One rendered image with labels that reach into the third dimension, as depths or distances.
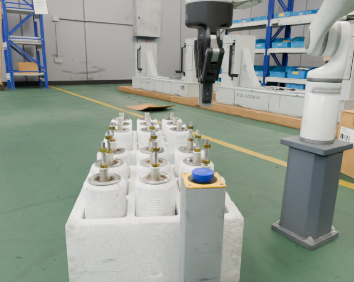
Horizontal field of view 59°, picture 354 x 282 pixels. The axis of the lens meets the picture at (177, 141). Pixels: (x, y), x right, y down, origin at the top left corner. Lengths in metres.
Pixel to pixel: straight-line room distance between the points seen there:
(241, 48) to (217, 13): 2.98
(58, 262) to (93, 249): 0.21
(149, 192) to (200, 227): 0.18
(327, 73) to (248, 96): 2.26
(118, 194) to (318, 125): 0.57
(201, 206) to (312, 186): 0.48
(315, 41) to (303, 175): 0.36
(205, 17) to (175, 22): 7.66
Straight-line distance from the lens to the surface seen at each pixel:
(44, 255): 0.97
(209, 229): 0.57
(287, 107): 2.88
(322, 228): 1.05
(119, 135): 1.21
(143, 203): 0.72
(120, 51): 7.41
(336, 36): 0.94
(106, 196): 0.71
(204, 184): 0.54
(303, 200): 0.99
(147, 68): 5.17
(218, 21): 0.50
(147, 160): 0.86
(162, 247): 0.73
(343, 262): 1.01
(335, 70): 0.94
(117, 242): 0.73
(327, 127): 0.96
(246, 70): 3.42
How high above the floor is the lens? 0.52
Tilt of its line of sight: 14 degrees down
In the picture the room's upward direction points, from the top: 1 degrees clockwise
